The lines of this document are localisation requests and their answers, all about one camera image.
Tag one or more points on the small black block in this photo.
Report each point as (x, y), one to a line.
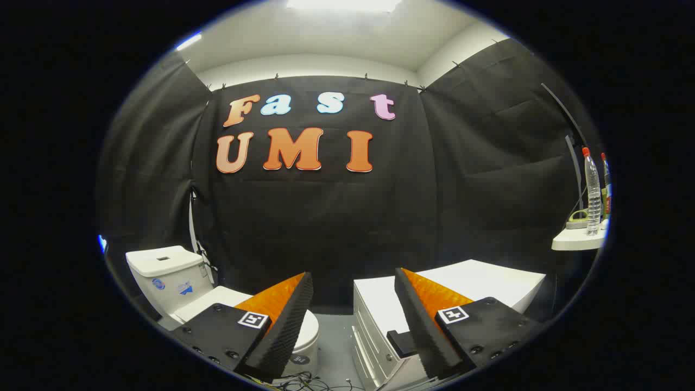
(402, 343)

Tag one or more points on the white shelf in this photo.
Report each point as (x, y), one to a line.
(575, 240)

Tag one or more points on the clear water bottle red cap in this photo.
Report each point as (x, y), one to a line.
(593, 201)

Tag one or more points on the ceiling light panel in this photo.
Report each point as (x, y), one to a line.
(342, 4)

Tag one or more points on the black backdrop cloth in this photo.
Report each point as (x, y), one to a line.
(336, 217)

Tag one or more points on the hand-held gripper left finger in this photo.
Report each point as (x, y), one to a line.
(288, 336)

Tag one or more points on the white drawer cabinet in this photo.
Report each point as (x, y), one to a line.
(488, 282)

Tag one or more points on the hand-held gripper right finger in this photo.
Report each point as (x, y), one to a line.
(426, 336)

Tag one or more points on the white toilet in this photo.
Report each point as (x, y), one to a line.
(168, 277)

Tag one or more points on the dark bottle red cap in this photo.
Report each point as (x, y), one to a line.
(607, 190)

